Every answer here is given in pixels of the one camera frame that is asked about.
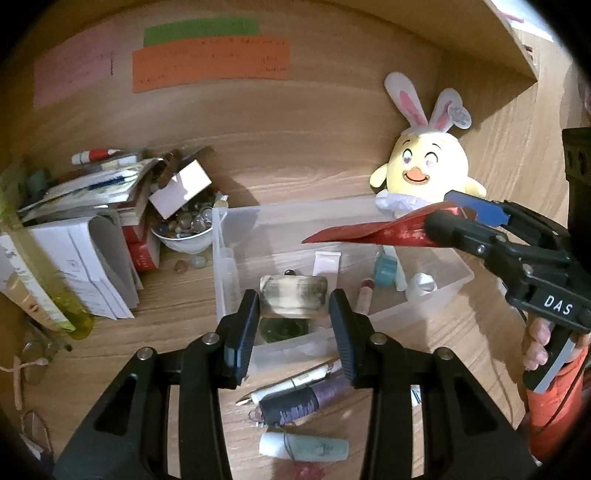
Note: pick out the dark brown block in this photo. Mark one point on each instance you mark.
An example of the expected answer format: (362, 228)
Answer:
(173, 157)

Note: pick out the pink paper note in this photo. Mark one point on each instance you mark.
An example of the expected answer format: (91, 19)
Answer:
(74, 64)

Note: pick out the mint green tube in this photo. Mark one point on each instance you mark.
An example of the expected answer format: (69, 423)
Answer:
(318, 447)

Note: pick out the red foil pouch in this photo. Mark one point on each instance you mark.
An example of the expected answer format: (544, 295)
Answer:
(397, 233)

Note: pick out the small teal cup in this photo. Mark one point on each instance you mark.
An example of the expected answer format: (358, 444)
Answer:
(38, 182)

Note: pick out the small white roll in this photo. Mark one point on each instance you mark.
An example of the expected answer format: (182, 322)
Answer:
(418, 288)

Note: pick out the clear plastic drawer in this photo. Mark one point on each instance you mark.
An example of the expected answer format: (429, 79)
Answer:
(231, 258)

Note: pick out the wooden shelf board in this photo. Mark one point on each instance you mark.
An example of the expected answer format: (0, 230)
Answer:
(508, 37)

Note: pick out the small white box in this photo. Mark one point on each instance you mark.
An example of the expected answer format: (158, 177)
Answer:
(180, 189)

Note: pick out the green paper strip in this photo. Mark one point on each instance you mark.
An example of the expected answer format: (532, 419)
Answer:
(198, 30)

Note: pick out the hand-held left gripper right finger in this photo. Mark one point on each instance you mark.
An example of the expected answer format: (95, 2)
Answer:
(344, 337)

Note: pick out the person's right hand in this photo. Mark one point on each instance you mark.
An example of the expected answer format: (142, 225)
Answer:
(535, 344)

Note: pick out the wooden stick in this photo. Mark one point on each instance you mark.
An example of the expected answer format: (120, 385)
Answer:
(18, 390)

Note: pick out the gold sunscreen bottle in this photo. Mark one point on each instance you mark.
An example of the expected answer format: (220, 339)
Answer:
(18, 290)

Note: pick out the small red-capped tube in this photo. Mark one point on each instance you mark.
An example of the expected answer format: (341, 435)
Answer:
(364, 300)

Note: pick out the red box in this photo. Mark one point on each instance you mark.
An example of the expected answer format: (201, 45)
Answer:
(145, 256)
(134, 233)

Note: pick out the pale green loose stone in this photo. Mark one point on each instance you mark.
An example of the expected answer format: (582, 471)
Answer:
(199, 263)

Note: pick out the red and white marker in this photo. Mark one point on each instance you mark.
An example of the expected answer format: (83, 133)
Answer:
(97, 154)

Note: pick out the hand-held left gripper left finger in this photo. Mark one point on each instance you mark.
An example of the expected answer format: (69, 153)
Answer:
(240, 337)

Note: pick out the teal tape roll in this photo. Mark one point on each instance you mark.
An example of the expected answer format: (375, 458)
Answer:
(385, 274)

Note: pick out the person's right forearm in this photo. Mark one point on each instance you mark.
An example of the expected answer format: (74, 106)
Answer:
(558, 406)

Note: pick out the orange paper note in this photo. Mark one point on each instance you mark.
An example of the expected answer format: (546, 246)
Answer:
(207, 64)

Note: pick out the white pen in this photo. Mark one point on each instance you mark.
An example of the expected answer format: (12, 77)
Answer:
(295, 382)

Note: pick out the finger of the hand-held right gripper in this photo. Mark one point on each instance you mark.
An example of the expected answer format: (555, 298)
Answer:
(475, 206)
(461, 233)

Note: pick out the dark maroon object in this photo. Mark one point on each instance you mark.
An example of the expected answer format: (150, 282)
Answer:
(585, 97)

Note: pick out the stack of books and papers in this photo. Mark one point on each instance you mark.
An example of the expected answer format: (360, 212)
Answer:
(92, 184)

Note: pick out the ceramic bowl of stones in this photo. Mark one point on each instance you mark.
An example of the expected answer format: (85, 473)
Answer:
(184, 242)

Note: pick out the yellow chick plush toy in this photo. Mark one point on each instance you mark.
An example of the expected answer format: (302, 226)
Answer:
(429, 166)

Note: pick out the dark purple cylinder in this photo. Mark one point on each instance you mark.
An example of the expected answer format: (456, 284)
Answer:
(295, 404)

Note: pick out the green glass bottle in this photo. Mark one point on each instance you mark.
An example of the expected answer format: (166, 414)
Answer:
(281, 330)

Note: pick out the folded white paper booklets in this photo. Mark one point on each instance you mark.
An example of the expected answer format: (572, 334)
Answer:
(83, 258)

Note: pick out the white and green tube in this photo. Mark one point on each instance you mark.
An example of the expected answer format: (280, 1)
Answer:
(27, 286)

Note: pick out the yellow-green spray bottle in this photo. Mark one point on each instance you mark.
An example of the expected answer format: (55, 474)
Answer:
(69, 314)

